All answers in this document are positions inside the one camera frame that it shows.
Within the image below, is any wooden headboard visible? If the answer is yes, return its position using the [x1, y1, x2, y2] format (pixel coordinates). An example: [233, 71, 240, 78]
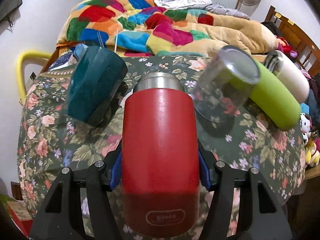
[265, 5, 319, 76]

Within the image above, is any colourful patchwork blanket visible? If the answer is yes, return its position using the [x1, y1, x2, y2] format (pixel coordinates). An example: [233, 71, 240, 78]
[56, 0, 279, 57]

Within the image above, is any white thermos cup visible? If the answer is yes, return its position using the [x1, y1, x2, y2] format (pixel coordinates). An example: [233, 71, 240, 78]
[264, 50, 310, 104]

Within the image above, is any small wall monitor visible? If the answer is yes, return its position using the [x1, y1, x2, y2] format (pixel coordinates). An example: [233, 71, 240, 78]
[1, 0, 22, 21]

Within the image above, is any red plush toy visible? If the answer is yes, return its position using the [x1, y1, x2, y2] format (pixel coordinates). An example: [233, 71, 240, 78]
[276, 36, 298, 59]

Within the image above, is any green thermos cup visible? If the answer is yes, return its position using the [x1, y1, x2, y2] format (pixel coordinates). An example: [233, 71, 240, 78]
[249, 61, 301, 131]

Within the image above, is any grey white checked sheet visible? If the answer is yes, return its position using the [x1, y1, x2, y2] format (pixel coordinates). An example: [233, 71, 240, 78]
[154, 0, 249, 20]

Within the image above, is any clear glass cup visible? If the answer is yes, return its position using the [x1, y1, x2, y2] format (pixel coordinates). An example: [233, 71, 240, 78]
[192, 45, 260, 123]

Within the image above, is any dark teal faceted cup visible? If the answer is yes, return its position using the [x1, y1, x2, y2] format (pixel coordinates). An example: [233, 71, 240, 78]
[66, 46, 127, 127]

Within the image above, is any red thermos cup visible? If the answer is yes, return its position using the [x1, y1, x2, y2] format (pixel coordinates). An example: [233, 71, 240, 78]
[121, 73, 200, 238]

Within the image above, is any floral green bedspread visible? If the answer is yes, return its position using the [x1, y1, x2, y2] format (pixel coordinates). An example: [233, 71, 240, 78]
[18, 56, 304, 215]

